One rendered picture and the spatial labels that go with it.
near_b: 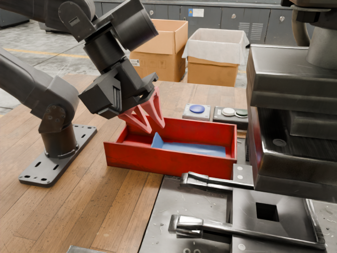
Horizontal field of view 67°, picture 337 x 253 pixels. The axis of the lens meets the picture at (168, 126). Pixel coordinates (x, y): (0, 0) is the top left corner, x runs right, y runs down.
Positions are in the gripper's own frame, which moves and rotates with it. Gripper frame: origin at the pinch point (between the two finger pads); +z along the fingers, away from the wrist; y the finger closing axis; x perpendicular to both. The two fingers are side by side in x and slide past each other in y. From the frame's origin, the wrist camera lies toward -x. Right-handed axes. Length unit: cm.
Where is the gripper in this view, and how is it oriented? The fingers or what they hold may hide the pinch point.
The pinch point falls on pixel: (155, 126)
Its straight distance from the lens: 52.1
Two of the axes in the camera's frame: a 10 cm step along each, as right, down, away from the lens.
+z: 5.0, 7.7, 3.8
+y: 8.4, -3.3, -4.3
